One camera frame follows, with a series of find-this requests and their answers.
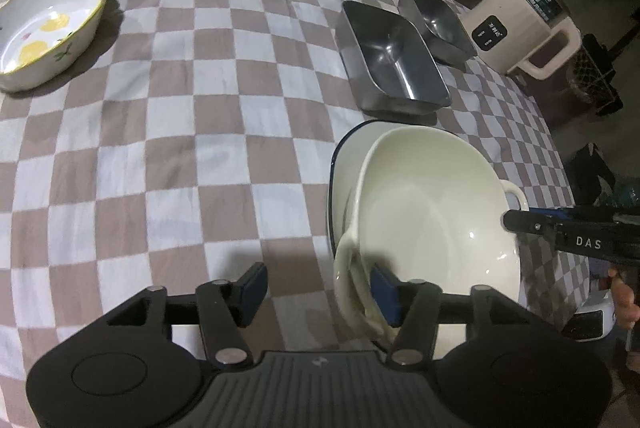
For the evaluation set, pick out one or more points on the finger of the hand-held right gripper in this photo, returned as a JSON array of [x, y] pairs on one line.
[[530, 220]]

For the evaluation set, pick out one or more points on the brown white checkered tablecloth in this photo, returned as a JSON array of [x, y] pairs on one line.
[[200, 107]]

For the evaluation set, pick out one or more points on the white bowl with yellow flowers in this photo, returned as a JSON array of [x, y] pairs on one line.
[[45, 27]]

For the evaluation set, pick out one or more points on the cream electric kettle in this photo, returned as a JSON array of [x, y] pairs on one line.
[[510, 17]]

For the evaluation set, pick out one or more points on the dark wicker basket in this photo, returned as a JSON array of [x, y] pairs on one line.
[[597, 77]]

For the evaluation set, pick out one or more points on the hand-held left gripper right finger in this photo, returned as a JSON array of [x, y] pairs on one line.
[[385, 294]]

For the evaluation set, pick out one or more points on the person's right hand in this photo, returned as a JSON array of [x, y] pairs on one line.
[[626, 308]]

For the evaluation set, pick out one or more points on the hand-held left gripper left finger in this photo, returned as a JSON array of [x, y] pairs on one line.
[[252, 290]]

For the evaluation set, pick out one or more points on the white blue-rimmed square plate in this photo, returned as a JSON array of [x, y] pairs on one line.
[[345, 167]]

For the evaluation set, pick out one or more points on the rectangular steel tray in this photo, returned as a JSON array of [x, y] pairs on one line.
[[442, 20], [392, 52]]

